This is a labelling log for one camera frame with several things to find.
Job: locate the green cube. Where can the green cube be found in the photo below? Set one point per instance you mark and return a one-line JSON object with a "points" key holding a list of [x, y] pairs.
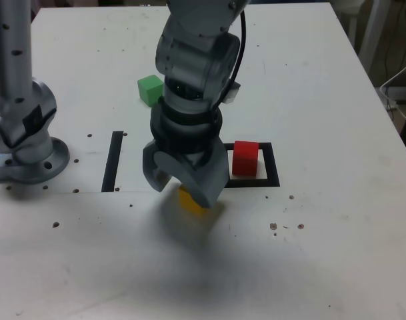
{"points": [[147, 88]]}

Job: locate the red cube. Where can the red cube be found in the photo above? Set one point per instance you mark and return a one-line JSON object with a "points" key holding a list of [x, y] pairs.
{"points": [[244, 160]]}

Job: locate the black tape square outline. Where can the black tape square outline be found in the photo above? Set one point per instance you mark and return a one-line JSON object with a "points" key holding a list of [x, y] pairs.
{"points": [[272, 166]]}

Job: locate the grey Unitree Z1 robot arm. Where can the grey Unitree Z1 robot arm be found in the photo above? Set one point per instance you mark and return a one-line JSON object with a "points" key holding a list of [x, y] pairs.
{"points": [[189, 50]]}

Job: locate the black tape strip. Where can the black tape strip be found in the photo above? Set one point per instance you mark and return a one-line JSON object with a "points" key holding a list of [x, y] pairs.
{"points": [[112, 163]]}

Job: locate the white metal frame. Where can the white metal frame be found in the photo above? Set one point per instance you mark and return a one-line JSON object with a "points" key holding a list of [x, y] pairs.
{"points": [[372, 20]]}

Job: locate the yellow cube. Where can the yellow cube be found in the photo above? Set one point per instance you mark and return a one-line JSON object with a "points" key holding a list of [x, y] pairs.
{"points": [[187, 200]]}

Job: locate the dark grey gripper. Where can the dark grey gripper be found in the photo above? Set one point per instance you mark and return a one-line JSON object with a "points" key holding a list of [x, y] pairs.
{"points": [[186, 140]]}

